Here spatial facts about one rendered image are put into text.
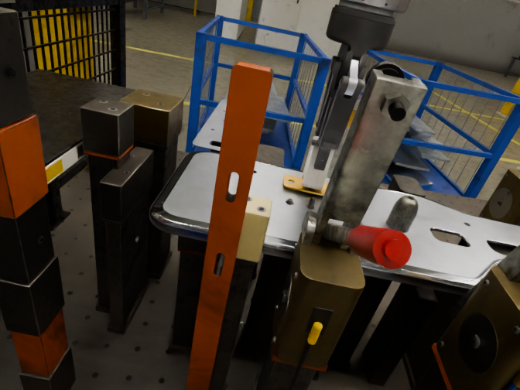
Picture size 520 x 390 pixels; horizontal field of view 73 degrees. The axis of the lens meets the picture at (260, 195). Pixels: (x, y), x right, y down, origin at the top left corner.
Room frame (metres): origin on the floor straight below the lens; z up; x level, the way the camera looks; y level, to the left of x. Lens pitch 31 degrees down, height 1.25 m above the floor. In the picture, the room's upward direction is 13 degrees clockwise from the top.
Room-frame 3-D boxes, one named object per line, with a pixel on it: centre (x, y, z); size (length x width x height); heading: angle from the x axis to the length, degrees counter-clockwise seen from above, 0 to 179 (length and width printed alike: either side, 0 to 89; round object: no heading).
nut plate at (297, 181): (0.47, -0.07, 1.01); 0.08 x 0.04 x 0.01; 91
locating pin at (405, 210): (0.42, -0.20, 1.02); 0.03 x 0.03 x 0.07
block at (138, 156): (0.43, 0.19, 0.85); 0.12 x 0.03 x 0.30; 1
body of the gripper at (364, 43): (0.47, -0.07, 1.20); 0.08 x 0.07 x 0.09; 1
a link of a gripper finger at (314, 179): (0.46, -0.07, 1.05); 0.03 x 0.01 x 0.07; 91
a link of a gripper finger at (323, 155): (0.44, -0.07, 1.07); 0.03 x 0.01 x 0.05; 1
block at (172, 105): (0.55, 0.20, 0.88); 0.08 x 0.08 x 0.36; 1
